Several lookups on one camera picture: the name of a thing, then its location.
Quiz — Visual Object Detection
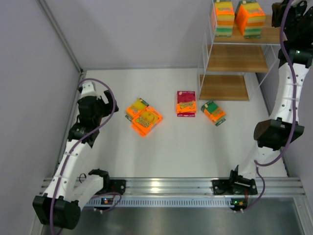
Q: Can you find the yellow sponge pack green box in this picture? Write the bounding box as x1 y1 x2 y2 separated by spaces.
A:
211 0 235 37

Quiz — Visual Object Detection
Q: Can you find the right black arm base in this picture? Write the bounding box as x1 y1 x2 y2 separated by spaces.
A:
212 166 258 195

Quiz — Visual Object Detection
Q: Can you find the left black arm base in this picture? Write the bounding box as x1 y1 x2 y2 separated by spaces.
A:
108 179 126 195

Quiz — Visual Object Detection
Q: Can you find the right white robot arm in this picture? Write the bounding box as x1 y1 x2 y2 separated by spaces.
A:
226 0 313 194

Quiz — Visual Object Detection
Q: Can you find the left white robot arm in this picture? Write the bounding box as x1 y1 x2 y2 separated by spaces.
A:
32 90 119 230

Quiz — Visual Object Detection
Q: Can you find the top wooden shelf board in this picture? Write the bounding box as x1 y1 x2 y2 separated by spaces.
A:
214 15 280 45

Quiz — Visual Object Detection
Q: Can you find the wooden shelf board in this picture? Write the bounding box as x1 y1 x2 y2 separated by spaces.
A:
199 74 249 101
214 15 280 45
207 45 268 72

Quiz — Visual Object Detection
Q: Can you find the middle wooden shelf board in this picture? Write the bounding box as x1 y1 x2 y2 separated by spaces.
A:
207 45 268 72

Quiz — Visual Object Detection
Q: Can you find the bottom wooden shelf board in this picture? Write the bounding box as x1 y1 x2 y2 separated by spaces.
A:
199 74 249 101

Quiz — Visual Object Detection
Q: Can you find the Sponge Daddy yellow sponge box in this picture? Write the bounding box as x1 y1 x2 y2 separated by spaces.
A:
125 98 149 121

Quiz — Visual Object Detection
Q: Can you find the Scrub Daddy orange box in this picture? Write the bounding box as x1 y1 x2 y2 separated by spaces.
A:
131 106 163 137

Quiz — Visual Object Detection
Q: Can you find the pink Scrub Mommy box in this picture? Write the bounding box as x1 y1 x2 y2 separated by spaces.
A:
176 91 197 117

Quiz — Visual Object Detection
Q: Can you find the green sponge orange pack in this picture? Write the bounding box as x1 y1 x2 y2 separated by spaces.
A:
201 100 226 126

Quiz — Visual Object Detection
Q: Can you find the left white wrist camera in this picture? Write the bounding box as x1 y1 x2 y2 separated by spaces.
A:
78 81 99 99

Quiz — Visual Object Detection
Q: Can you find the white wire shelf frame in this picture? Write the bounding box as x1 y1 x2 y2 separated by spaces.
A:
197 0 279 96

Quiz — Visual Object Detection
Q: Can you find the slotted grey cable duct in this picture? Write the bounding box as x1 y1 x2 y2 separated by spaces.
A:
86 197 246 208

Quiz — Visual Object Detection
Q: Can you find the corner aluminium frame post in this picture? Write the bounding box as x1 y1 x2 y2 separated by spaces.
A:
36 0 83 74

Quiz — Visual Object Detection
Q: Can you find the aluminium mounting rail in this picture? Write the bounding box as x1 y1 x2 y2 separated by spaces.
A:
40 177 305 196

